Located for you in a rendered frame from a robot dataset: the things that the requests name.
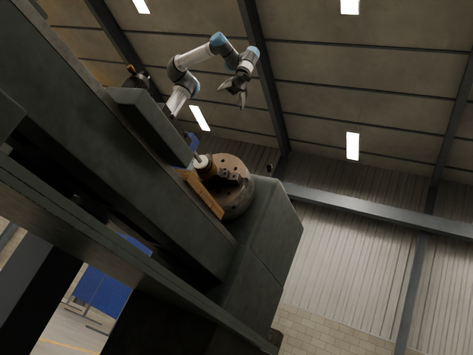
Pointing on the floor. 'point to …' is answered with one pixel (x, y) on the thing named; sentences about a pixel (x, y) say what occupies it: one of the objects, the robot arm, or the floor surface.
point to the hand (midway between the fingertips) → (230, 101)
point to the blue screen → (103, 290)
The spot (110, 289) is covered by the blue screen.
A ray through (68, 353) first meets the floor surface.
